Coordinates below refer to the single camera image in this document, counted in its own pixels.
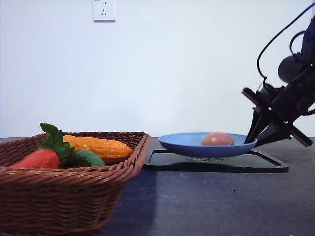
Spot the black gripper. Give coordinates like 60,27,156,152
242,71,315,147

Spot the pink brown egg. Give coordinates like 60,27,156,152
202,132,235,146

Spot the blue round plate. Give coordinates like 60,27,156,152
159,132,258,158

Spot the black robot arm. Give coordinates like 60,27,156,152
242,17,315,147

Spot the brown wicker basket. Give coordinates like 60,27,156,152
0,131,151,236

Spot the black serving tray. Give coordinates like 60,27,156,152
142,147,289,173

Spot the yellow toy corn cob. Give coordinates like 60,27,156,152
63,135,133,160

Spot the green toy vegetable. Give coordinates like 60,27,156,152
71,149,106,167

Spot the red toy carrot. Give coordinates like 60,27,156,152
11,149,60,169

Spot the black blue cable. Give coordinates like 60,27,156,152
257,3,315,85

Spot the white wall socket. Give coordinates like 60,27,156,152
94,0,116,23

